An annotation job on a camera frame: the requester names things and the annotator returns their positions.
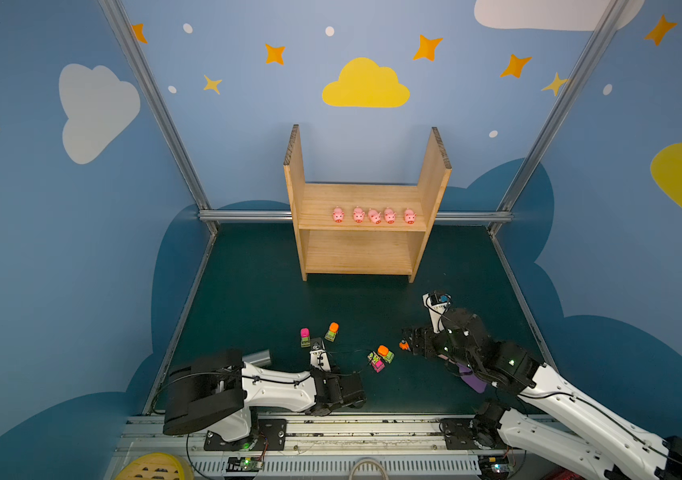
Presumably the yellow basket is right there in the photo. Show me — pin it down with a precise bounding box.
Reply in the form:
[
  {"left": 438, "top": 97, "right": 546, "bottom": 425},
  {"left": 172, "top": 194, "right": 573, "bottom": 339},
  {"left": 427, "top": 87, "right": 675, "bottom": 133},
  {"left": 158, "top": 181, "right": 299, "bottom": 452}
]
[{"left": 115, "top": 452, "right": 194, "bottom": 480}]

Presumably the silver metal cylinder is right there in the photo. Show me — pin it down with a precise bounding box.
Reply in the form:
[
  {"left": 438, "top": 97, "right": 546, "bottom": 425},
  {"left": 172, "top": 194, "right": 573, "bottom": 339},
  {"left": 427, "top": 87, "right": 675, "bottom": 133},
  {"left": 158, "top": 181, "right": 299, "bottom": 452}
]
[{"left": 243, "top": 350, "right": 272, "bottom": 368}]

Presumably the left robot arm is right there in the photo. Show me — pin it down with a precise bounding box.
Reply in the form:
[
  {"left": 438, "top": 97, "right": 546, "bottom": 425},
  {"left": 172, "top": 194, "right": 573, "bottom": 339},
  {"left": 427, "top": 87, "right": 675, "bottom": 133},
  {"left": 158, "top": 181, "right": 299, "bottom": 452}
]
[{"left": 163, "top": 343, "right": 367, "bottom": 443}]

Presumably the purple pink toy shovel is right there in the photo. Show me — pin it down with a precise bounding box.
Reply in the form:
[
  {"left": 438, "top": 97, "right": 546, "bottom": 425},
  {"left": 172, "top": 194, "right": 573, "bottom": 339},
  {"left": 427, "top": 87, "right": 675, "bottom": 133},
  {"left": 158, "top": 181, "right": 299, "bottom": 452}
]
[{"left": 458, "top": 365, "right": 487, "bottom": 394}]

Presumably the magenta green toy truck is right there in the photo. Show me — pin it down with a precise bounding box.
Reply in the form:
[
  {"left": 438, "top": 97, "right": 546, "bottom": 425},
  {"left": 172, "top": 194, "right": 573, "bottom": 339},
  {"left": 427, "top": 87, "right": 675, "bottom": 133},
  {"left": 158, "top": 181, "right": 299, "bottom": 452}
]
[{"left": 367, "top": 352, "right": 385, "bottom": 373}]

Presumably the pink cab green truck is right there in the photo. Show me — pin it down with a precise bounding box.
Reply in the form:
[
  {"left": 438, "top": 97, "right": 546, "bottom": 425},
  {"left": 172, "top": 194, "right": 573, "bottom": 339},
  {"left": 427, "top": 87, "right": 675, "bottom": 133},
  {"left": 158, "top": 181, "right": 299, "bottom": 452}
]
[{"left": 300, "top": 328, "right": 311, "bottom": 348}]

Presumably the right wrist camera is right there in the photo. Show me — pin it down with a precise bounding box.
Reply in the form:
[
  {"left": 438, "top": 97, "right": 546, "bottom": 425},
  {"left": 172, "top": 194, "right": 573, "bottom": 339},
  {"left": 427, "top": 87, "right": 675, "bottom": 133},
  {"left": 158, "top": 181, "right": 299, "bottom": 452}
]
[{"left": 422, "top": 291, "right": 452, "bottom": 334}]

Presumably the wooden shelf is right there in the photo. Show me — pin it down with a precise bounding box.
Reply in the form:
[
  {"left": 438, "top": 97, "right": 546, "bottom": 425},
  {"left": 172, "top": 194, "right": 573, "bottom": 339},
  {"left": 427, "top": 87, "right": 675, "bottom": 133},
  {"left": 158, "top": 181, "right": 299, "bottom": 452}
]
[{"left": 283, "top": 124, "right": 452, "bottom": 282}]

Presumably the orange cab green truck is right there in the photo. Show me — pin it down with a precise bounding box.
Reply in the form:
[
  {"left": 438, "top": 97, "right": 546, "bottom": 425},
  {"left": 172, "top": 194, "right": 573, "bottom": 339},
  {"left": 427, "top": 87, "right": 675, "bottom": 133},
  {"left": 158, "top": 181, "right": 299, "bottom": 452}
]
[{"left": 324, "top": 322, "right": 339, "bottom": 342}]

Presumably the pink pig toy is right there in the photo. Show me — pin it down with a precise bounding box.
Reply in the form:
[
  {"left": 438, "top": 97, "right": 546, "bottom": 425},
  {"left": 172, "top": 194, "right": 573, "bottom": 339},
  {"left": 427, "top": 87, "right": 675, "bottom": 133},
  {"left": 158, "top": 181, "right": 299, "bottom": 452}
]
[
  {"left": 368, "top": 209, "right": 382, "bottom": 225},
  {"left": 383, "top": 208, "right": 397, "bottom": 225},
  {"left": 353, "top": 207, "right": 365, "bottom": 223},
  {"left": 332, "top": 207, "right": 345, "bottom": 224},
  {"left": 403, "top": 208, "right": 416, "bottom": 225}
]

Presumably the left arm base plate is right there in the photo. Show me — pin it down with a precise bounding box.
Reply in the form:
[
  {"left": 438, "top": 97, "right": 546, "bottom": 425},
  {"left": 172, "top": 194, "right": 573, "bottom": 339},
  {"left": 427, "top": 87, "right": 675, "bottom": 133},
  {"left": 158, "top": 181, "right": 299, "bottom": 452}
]
[{"left": 203, "top": 418, "right": 287, "bottom": 452}]

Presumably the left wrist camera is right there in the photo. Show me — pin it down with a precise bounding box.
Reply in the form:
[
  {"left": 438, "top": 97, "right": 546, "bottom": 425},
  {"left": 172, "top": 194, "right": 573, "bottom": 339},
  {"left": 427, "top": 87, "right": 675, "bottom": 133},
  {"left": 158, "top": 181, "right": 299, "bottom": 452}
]
[{"left": 310, "top": 338, "right": 332, "bottom": 372}]

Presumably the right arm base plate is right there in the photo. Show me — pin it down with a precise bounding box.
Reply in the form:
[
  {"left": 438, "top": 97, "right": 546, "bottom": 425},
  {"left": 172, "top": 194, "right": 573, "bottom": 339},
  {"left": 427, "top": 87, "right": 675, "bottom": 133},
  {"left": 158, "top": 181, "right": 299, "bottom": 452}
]
[{"left": 439, "top": 417, "right": 497, "bottom": 450}]

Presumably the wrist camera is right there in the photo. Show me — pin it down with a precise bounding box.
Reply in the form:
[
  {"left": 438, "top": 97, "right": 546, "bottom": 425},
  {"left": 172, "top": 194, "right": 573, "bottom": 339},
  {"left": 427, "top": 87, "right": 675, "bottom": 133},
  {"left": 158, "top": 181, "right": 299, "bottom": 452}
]
[
  {"left": 422, "top": 291, "right": 452, "bottom": 334},
  {"left": 310, "top": 338, "right": 332, "bottom": 372}
]

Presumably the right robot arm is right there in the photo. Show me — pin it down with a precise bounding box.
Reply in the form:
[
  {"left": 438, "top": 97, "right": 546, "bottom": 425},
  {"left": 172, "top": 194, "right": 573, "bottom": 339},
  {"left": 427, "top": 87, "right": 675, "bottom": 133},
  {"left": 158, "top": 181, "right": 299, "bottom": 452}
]
[{"left": 403, "top": 293, "right": 682, "bottom": 479}]

